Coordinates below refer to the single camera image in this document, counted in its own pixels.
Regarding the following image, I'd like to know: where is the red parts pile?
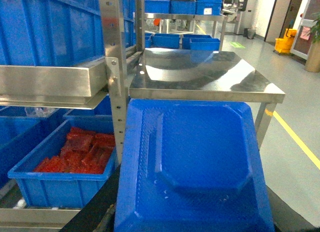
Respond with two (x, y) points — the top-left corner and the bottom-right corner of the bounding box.
(33, 126), (116, 175)

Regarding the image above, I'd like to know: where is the steel shelf rack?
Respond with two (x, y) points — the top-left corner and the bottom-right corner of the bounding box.
(0, 0), (148, 232)

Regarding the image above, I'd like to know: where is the blue bin with red parts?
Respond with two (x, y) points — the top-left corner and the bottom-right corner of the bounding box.
(8, 119), (117, 208)

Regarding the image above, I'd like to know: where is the blue tray lid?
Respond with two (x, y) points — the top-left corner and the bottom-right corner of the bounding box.
(114, 99), (275, 232)

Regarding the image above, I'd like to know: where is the steel table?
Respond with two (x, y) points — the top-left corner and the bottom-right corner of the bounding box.
(129, 48), (285, 146)

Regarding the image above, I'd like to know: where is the yellow mop bucket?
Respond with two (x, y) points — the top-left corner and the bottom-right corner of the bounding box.
(274, 28), (297, 54)

